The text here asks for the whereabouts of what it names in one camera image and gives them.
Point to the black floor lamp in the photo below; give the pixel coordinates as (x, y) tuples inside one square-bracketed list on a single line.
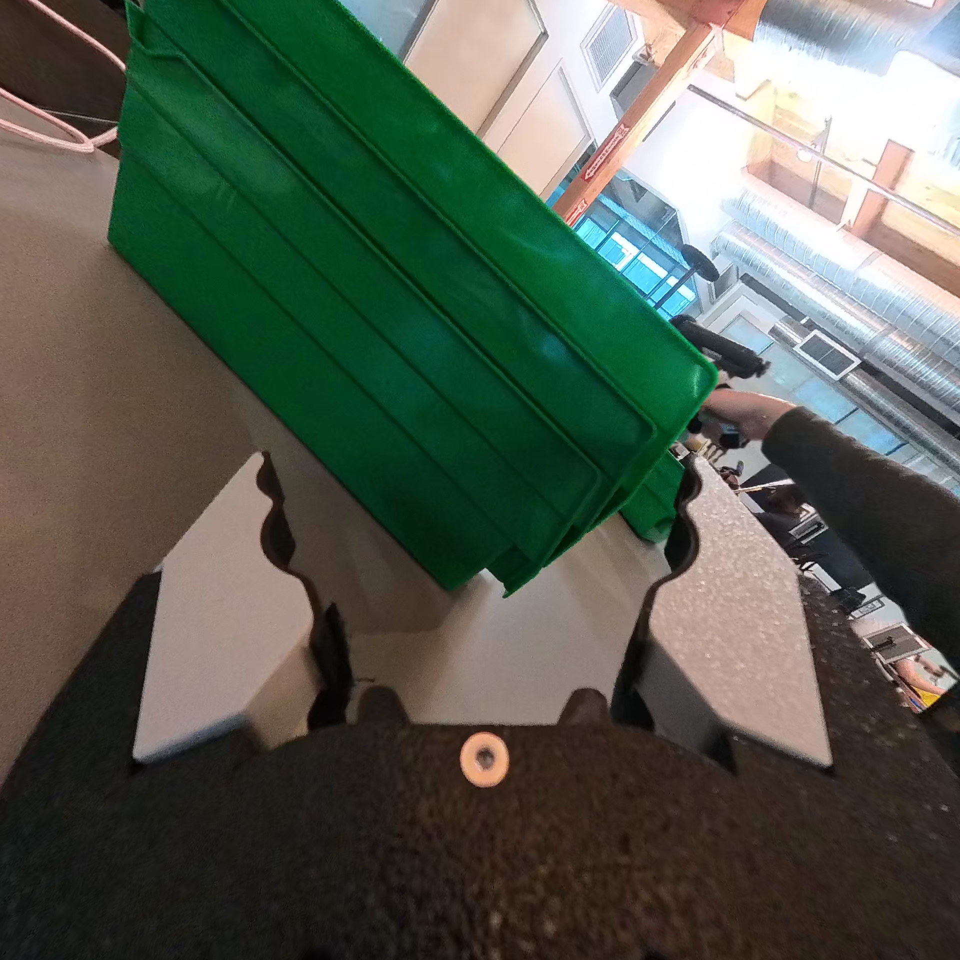
[(701, 262)]

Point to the silver air duct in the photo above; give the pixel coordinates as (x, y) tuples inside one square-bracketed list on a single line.
[(825, 22), (900, 405), (862, 262)]

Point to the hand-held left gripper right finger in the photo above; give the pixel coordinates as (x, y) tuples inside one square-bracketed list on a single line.
[(735, 645)]

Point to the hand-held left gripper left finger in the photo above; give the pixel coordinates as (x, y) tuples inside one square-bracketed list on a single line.
[(217, 637)]

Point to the white door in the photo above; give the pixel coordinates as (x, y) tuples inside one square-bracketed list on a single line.
[(540, 135), (465, 30)]

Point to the small ceiling vent grille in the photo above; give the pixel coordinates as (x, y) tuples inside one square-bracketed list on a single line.
[(825, 352)]

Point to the wooden post red signs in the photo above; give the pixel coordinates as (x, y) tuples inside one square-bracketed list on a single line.
[(652, 105)]

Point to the wall vent grille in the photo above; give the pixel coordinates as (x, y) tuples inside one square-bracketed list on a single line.
[(609, 41)]

